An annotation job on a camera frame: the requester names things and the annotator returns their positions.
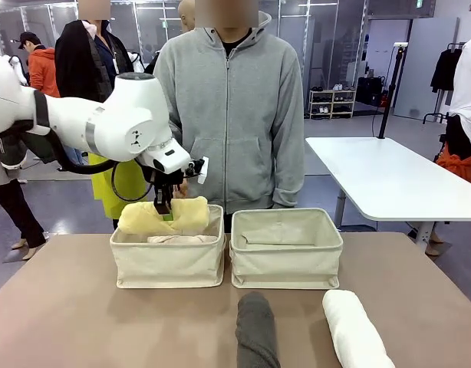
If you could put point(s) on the large white table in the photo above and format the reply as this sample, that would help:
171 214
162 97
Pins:
389 176

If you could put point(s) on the black equipment case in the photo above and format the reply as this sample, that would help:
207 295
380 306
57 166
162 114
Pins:
369 90

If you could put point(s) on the person in grey hoodie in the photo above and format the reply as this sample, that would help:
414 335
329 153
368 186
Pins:
239 115

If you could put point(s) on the black clothes rack with garment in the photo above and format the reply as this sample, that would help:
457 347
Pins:
444 71

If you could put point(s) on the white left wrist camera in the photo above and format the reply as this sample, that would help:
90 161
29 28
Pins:
199 170

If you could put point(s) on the grey hoodie right forearm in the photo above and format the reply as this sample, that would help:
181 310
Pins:
176 130

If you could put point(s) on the person in dark green jacket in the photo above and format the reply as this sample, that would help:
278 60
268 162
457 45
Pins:
17 207

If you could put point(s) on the man in orange jacket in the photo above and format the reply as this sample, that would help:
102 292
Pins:
43 71

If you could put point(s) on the black tripod pole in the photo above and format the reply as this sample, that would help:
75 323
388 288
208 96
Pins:
389 92

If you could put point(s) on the white towel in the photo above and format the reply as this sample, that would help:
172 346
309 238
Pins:
352 333

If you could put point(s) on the grey rolled towel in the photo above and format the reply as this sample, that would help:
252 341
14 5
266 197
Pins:
256 329

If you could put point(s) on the pink towel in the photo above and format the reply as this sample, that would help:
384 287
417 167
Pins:
182 239

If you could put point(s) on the cream fabric basket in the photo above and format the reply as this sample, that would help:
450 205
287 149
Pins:
285 264
170 264

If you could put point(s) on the yellow towel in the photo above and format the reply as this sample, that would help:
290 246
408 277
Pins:
189 214

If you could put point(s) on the wooden shoe rack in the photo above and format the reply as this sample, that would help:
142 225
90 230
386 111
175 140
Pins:
332 103

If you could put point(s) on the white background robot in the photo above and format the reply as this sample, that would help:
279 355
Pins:
17 67

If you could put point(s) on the person in white jacket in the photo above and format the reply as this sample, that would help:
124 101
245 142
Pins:
463 96

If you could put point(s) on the woman in yellow skirt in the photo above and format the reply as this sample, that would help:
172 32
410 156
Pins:
78 57

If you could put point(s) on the grey hoodie person right hand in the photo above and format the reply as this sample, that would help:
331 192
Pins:
183 189

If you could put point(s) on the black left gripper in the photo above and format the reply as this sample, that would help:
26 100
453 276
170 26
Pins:
164 184

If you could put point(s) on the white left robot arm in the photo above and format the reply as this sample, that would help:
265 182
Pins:
105 126

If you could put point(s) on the grey hoodie left forearm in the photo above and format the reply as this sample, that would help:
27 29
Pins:
289 168

